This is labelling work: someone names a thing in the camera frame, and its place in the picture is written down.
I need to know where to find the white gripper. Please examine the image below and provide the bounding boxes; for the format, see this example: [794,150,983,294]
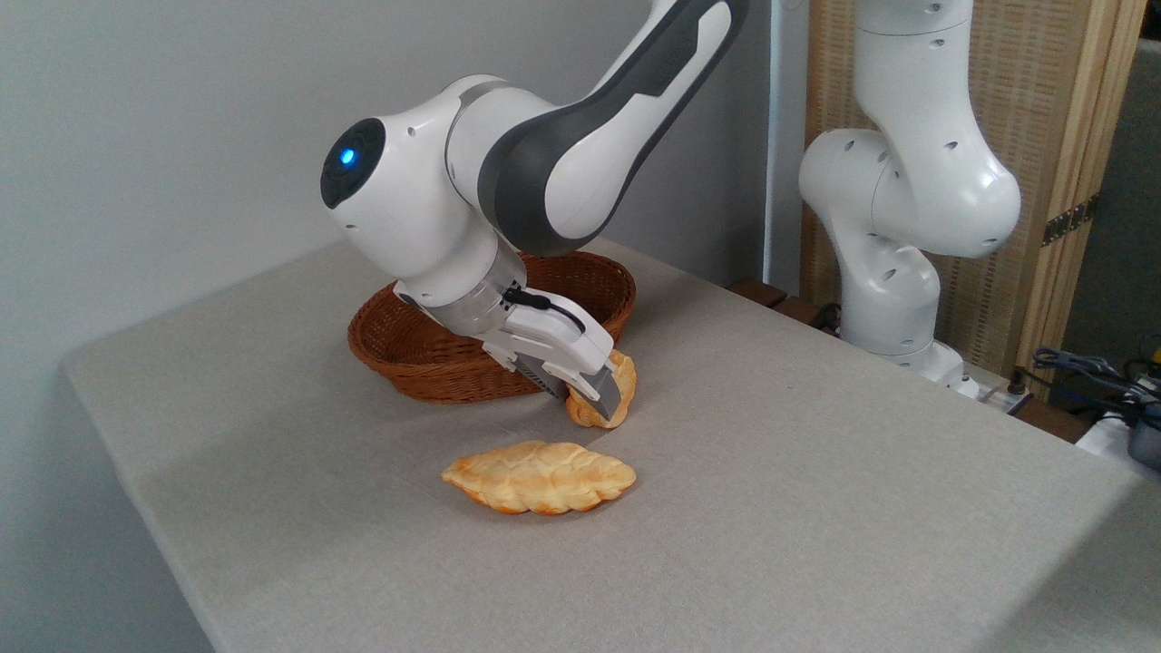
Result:
[480,296,629,423]

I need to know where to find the round bread roll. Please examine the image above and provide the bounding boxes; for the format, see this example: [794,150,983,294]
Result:
[565,349,639,431]

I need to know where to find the braided bread loaf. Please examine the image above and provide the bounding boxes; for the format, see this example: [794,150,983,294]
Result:
[441,440,639,517]

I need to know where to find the brown wicker basket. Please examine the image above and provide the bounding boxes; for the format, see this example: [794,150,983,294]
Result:
[347,251,637,404]

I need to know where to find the brown wooden block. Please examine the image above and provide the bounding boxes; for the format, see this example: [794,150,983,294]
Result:
[727,278,789,310]

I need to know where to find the white vertical pole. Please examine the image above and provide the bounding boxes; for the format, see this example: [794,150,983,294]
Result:
[764,0,810,297]

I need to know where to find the metal screen hinge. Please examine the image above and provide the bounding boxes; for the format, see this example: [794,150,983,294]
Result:
[1040,194,1101,248]

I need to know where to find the grey box device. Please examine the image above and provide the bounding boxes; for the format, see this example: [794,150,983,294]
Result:
[1127,421,1161,472]

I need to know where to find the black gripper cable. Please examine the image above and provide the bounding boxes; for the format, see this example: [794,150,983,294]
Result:
[502,286,589,334]

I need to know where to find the black cable bundle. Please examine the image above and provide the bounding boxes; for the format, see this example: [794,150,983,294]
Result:
[1014,346,1161,429]

